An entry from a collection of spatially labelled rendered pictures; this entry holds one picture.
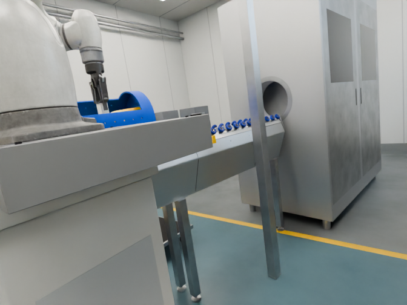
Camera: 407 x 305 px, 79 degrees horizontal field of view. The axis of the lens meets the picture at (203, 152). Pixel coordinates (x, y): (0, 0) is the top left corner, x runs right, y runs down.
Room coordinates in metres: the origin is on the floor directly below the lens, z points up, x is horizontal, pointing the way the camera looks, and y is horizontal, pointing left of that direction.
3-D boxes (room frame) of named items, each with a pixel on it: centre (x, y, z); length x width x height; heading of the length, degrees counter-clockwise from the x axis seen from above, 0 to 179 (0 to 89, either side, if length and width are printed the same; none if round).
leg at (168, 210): (1.43, 0.26, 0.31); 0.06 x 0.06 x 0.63; 42
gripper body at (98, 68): (1.12, 0.41, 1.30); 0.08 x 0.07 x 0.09; 42
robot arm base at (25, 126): (0.55, 0.32, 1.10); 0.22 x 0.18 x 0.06; 151
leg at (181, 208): (1.32, 0.17, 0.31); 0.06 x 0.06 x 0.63; 42
